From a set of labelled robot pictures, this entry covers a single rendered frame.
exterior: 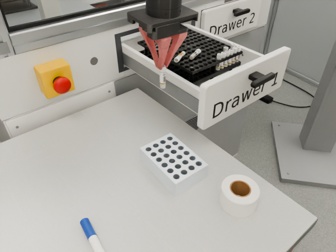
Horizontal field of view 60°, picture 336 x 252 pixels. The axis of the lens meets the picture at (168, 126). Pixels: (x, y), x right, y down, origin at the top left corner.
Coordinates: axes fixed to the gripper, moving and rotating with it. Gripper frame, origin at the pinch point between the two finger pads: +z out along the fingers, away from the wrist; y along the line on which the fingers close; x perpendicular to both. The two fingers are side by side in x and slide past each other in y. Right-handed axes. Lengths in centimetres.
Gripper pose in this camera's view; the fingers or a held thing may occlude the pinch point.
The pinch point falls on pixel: (161, 63)
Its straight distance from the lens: 54.1
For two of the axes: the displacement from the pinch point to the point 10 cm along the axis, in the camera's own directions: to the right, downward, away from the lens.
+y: -7.9, 3.7, -4.9
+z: -0.4, 7.7, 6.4
